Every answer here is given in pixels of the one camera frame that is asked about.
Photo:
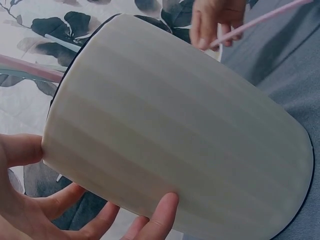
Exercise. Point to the person's left hand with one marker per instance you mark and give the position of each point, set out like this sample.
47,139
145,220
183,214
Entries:
22,212

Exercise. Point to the pale blue straw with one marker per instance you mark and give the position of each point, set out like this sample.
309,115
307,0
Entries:
63,42

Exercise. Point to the person's right fingers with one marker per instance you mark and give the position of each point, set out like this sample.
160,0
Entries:
203,35

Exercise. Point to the thin pink straw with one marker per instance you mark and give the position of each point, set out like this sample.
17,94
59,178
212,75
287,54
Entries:
260,21

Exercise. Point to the green straw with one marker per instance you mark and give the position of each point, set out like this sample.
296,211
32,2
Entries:
22,72

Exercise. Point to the cream ribbed cup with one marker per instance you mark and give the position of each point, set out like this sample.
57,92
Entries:
175,120

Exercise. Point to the person's right hand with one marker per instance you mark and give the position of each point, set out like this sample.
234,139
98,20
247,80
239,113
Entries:
215,17

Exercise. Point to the thick pink straw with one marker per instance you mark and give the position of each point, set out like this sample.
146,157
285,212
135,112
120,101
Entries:
27,65

